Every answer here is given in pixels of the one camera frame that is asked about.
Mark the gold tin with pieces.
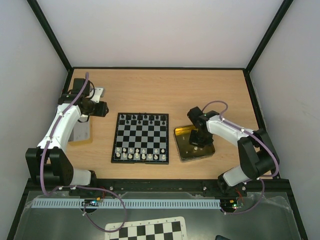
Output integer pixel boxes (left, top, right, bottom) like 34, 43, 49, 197
173, 125, 216, 163

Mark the silver gold tin lid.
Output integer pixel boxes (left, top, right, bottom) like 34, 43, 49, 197
68, 118, 93, 146

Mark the black silver chess board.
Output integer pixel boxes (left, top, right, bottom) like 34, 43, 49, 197
111, 112, 169, 165

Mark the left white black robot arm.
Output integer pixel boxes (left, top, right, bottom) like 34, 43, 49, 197
25, 73, 109, 197

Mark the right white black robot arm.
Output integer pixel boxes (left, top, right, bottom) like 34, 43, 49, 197
187, 107, 279, 196

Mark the printed checkerboard sheet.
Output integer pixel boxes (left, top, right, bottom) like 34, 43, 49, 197
104, 216, 188, 240

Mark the black phone corner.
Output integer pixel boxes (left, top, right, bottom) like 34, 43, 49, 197
215, 235, 230, 240

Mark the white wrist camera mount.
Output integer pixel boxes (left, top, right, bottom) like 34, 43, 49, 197
89, 87, 105, 103

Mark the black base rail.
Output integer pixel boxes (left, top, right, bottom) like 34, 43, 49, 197
68, 181, 248, 197

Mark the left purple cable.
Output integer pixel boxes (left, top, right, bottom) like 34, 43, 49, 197
39, 72, 128, 231

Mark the black aluminium frame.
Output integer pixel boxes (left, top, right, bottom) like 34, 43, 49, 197
7, 0, 308, 240

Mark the white slotted cable duct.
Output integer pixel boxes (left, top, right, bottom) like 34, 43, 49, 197
31, 198, 221, 210

